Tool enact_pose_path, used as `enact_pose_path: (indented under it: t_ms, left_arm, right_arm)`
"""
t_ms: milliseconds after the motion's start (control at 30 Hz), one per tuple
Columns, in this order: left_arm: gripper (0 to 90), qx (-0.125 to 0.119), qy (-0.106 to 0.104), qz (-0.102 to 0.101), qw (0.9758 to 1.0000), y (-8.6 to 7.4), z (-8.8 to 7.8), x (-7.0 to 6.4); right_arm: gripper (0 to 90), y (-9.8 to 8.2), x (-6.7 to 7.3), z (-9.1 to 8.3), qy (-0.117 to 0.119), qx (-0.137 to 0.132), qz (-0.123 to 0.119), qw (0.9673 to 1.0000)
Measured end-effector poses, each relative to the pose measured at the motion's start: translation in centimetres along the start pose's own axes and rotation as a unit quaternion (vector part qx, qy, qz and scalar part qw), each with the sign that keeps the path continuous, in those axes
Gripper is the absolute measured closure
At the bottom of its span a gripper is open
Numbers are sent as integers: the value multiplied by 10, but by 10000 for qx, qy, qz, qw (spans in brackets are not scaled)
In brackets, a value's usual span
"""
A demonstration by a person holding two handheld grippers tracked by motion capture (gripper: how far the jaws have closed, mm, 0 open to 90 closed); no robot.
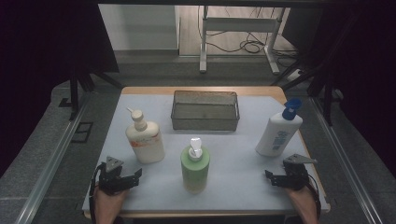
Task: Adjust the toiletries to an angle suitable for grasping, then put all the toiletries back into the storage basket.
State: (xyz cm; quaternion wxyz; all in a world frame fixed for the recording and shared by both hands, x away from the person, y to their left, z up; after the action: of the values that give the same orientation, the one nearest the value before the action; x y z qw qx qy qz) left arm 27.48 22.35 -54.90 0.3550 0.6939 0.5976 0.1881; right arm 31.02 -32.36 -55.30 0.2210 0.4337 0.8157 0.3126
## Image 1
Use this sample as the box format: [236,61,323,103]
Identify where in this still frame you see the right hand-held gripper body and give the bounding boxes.
[281,153,318,191]

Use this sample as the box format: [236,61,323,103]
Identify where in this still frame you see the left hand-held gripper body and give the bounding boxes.
[98,155,126,197]

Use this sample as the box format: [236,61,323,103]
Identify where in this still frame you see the cream ribbed pump bottle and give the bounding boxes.
[124,107,166,164]

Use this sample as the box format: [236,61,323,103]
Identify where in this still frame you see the person's left hand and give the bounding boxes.
[93,185,129,214]

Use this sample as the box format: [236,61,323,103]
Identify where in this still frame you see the person's right hand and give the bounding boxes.
[284,186,316,210]

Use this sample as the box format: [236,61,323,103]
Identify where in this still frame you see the white bottle with blue cap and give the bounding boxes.
[255,98,304,158]

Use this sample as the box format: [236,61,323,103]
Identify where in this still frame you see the green pump bottle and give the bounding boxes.
[180,137,211,195]

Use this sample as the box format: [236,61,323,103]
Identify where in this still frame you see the black metal stand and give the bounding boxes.
[270,13,359,127]
[58,62,125,121]

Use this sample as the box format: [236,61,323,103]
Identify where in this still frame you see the white power strip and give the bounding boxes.
[286,68,304,82]

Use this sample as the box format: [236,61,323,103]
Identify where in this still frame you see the black curtain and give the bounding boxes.
[281,0,396,180]
[0,0,120,179]

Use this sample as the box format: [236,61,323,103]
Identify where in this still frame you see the white cabinet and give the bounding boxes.
[98,3,181,52]

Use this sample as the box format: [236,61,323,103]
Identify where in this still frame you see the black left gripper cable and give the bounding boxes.
[89,162,106,220]

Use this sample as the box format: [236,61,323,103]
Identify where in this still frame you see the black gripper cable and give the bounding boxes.
[306,181,322,220]
[89,162,106,220]

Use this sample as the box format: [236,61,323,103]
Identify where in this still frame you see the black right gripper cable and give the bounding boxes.
[306,181,322,220]

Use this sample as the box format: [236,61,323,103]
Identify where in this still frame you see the aluminium rail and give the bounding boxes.
[309,96,385,224]
[13,92,92,224]

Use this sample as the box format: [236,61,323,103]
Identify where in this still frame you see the black floor bracket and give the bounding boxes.
[70,121,94,145]

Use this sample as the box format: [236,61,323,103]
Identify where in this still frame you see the wire mesh basket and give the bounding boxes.
[170,90,241,132]

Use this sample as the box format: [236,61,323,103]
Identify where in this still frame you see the black floor cables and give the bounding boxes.
[199,6,302,68]

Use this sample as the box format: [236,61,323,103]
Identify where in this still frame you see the white desk frame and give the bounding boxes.
[199,5,286,76]

